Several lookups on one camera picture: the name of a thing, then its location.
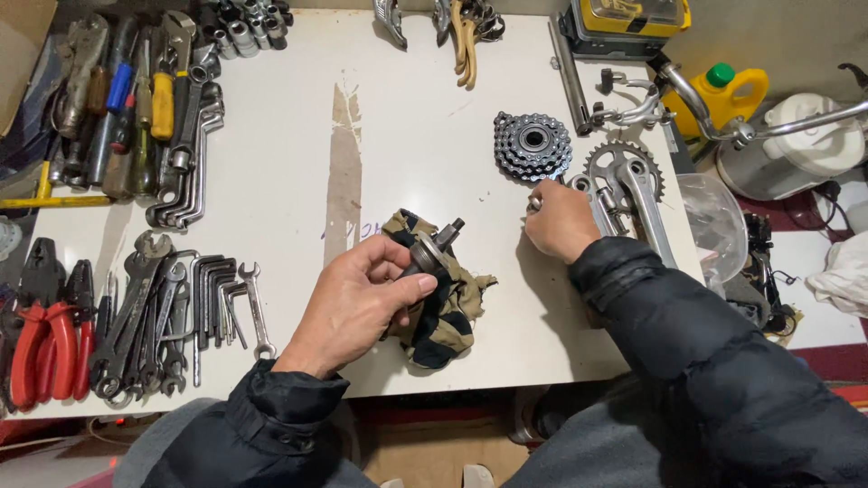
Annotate person's right hand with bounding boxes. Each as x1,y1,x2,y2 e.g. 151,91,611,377
524,178,603,266

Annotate person's left hand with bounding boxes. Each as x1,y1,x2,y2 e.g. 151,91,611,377
271,234,439,381

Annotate dark steel bottom bracket axle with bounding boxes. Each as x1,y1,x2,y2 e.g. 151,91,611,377
399,217,467,280

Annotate silver brake caliper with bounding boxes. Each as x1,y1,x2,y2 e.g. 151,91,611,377
590,68,674,131

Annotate grey metal tube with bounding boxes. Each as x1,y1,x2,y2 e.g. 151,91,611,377
548,12,594,137

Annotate tan and black rag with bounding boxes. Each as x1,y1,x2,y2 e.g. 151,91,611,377
380,208,499,371

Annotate clear plastic bag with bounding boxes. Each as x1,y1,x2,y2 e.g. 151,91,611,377
677,173,750,287

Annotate cluster of metal brake parts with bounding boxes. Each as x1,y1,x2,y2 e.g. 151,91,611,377
433,0,507,47

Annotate yellow and black toolbox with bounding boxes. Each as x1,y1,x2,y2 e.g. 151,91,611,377
558,0,693,62

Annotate yellow jug with green cap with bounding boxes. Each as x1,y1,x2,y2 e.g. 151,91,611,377
661,62,770,141

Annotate black derailleur parts heap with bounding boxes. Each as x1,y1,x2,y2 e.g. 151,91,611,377
724,213,802,334

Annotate person's grey trousers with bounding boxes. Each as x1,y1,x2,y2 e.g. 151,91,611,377
110,376,686,488

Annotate white and silver cooker pot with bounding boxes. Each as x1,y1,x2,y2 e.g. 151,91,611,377
715,93,868,202

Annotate silver combination spanner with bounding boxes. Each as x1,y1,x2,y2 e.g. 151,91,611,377
236,262,278,361

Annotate white cloth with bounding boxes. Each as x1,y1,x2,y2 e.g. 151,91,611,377
805,230,868,320

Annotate group of chrome sockets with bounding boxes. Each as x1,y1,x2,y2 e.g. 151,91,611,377
198,0,295,61

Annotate row of hex keys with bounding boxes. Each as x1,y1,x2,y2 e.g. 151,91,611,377
188,253,249,389

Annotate silver adjustable wrench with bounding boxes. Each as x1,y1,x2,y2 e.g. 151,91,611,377
160,9,198,77

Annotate pile of dark open-end wrenches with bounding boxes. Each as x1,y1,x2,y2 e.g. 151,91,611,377
88,230,192,409

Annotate rusty locking pliers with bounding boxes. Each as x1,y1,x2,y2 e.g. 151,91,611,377
56,14,111,141

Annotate yellow metal bar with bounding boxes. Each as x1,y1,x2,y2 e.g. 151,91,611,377
0,160,113,210

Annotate cardboard box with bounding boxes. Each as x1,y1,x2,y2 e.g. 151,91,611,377
0,0,60,138

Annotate freewheel wrapped in chain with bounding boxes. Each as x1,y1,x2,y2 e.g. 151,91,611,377
493,111,574,184

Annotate silver crank with chainring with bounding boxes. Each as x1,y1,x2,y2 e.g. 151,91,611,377
585,140,679,270

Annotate beige-handled pliers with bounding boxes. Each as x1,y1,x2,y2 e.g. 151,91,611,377
450,0,480,89

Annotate chrome bicycle handlebar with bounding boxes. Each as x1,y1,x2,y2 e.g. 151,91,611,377
647,53,868,148

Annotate bundle of offset ring spanners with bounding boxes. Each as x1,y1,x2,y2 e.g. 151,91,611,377
144,64,226,232

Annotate yellow-handled screwdriver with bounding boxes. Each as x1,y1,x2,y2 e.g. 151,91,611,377
150,70,176,142

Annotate red and black-handled screwdriver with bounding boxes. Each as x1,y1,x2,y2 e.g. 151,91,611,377
110,95,138,155

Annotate blue-handled screwdriver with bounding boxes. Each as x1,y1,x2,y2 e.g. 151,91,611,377
106,62,134,114

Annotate brown-handled screwdriver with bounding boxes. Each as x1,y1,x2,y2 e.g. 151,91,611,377
87,64,111,117

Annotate small red-handled pliers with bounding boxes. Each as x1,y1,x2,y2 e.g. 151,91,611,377
64,259,98,402

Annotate large red-handled crimping pliers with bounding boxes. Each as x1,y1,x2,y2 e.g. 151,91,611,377
9,236,80,412

